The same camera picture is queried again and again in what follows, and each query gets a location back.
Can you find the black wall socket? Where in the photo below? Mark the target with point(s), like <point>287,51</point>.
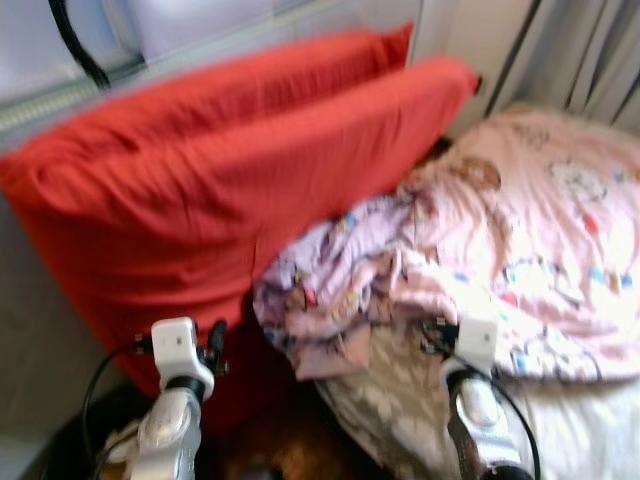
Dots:
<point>476,85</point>

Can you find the red long cushion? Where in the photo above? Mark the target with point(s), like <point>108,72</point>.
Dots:
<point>250,75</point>
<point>200,200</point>

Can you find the pink cartoon print blanket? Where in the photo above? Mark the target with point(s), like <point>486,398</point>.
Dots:
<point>500,240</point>

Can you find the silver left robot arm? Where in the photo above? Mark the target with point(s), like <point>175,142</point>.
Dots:
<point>170,435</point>

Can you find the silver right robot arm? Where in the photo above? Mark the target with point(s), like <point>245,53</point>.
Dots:
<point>490,420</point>

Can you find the beige quilted bedspread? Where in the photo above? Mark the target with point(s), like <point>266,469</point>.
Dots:
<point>590,430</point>

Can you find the grey pleated curtain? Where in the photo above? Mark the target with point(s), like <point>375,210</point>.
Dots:
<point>590,60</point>

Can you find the bed with beige floral sheet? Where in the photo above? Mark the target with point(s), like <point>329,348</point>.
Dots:
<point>390,420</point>

